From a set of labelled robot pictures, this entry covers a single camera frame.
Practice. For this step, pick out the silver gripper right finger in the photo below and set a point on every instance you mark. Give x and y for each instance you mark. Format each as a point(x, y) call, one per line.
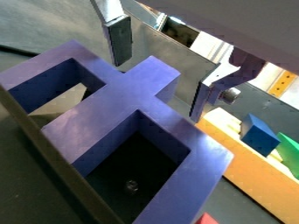
point(215, 84)

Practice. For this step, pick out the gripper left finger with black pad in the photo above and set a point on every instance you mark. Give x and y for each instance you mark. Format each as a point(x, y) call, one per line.
point(116, 27)

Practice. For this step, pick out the purple E-shaped block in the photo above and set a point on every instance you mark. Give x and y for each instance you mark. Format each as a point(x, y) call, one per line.
point(48, 84)

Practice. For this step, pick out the yellow wooden board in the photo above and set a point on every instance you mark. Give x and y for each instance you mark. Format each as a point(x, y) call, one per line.
point(257, 175)

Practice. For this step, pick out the black angle fixture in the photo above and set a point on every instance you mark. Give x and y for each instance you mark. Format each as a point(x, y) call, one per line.
point(128, 175)

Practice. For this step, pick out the blue rectangular block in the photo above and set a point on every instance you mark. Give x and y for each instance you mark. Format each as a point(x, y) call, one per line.
point(256, 135)

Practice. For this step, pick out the green rectangular block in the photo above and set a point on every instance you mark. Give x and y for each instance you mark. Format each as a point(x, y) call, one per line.
point(288, 151)

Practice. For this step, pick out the red E-shaped block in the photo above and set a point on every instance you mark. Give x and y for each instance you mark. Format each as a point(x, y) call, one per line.
point(205, 219)

